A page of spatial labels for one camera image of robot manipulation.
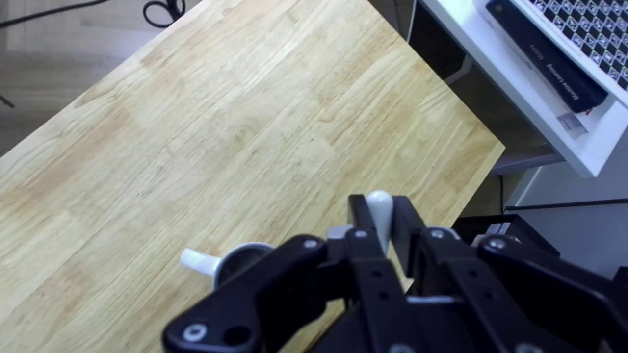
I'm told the black hardcover book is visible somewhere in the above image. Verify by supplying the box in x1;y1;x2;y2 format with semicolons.
483;0;610;116

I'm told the thin black cable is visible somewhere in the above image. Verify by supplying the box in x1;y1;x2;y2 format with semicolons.
0;0;110;32

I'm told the white side table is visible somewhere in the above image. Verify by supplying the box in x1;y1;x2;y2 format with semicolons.
418;0;628;181

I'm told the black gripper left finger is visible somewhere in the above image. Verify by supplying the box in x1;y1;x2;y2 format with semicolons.
345;192;383;257

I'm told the checkerboard calibration board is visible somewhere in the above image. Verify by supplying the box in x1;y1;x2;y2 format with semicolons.
528;0;628;92

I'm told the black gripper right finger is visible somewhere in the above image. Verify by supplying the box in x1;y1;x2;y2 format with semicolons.
389;194;428;277

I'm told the white ceramic mug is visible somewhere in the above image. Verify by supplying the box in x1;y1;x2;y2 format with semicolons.
179;241;279;290

